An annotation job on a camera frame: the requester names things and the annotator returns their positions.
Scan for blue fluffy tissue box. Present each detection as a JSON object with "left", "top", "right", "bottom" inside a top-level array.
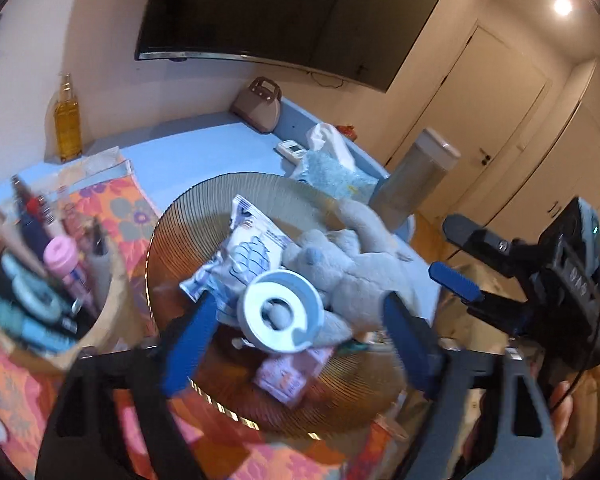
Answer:
[{"left": 290, "top": 122, "right": 381, "bottom": 206}]

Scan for light blue plush toy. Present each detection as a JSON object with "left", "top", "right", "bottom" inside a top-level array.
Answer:
[{"left": 280, "top": 199, "right": 421, "bottom": 346}]

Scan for small pink packet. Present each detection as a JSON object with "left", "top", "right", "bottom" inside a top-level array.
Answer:
[{"left": 252, "top": 345, "right": 336, "bottom": 408}]

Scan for white remote control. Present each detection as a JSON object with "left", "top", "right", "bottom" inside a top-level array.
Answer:
[{"left": 276, "top": 140, "right": 308, "bottom": 163}]

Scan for white room door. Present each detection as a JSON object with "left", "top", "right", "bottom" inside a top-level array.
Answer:
[{"left": 385, "top": 20, "right": 553, "bottom": 221}]

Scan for light blue tape ring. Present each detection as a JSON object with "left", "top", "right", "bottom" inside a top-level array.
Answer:
[{"left": 237, "top": 270, "right": 327, "bottom": 356}]

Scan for floral table mat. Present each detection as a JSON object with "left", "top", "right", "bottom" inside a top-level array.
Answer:
[{"left": 0, "top": 157, "right": 396, "bottom": 480}]

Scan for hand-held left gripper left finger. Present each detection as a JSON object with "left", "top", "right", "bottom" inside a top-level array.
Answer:
[{"left": 35, "top": 292, "right": 221, "bottom": 480}]

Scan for small beige handbag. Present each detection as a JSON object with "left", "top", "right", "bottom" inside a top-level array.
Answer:
[{"left": 230, "top": 76, "right": 283, "bottom": 135}]

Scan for pink capped pen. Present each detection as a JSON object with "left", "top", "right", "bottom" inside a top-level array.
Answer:
[{"left": 44, "top": 236, "right": 81, "bottom": 281}]

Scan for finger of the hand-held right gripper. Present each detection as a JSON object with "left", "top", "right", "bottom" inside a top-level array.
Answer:
[
  {"left": 428, "top": 261, "right": 541, "bottom": 336},
  {"left": 442, "top": 214, "right": 546, "bottom": 281}
]

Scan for white wardrobe doors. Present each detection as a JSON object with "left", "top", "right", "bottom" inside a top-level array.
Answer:
[{"left": 485, "top": 57, "right": 600, "bottom": 241}]

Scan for teal handled scissors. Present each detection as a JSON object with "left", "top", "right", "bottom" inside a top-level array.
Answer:
[{"left": 0, "top": 252, "right": 63, "bottom": 321}]

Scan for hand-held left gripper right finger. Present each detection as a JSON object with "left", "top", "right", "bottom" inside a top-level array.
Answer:
[{"left": 382, "top": 290, "right": 563, "bottom": 480}]

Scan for black wall television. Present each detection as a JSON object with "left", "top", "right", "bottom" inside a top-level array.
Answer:
[{"left": 135, "top": 0, "right": 441, "bottom": 93}]

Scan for bamboo pen holder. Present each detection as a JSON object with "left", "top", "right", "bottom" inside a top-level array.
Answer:
[{"left": 0, "top": 220, "right": 131, "bottom": 376}]

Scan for person's right hand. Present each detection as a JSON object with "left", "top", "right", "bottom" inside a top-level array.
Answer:
[{"left": 550, "top": 381, "right": 583, "bottom": 443}]

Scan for ribbed golden glass bowl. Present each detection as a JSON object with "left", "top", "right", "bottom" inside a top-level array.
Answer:
[{"left": 147, "top": 172, "right": 421, "bottom": 438}]

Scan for steel cylinder container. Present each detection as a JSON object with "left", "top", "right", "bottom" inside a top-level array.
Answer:
[{"left": 369, "top": 127, "right": 462, "bottom": 228}]

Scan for blue and white patterned packet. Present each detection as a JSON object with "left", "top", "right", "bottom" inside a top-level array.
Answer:
[{"left": 179, "top": 195, "right": 291, "bottom": 326}]

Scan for amber glass perfume bottle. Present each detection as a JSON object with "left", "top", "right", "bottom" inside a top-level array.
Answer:
[{"left": 53, "top": 72, "right": 83, "bottom": 163}]

